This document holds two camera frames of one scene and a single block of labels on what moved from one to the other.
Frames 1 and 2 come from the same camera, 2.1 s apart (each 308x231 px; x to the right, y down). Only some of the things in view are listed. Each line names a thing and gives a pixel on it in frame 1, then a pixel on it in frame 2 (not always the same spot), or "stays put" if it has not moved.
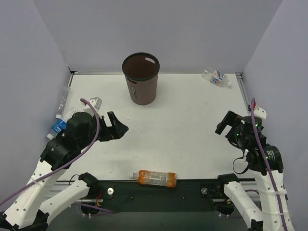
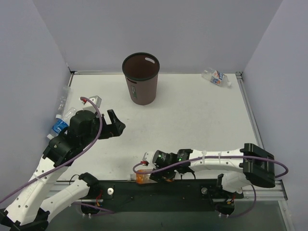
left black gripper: [106, 130] stays put
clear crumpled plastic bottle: [63, 101] stays put
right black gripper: [232, 131] → [162, 175]
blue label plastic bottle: [60, 125] stays put
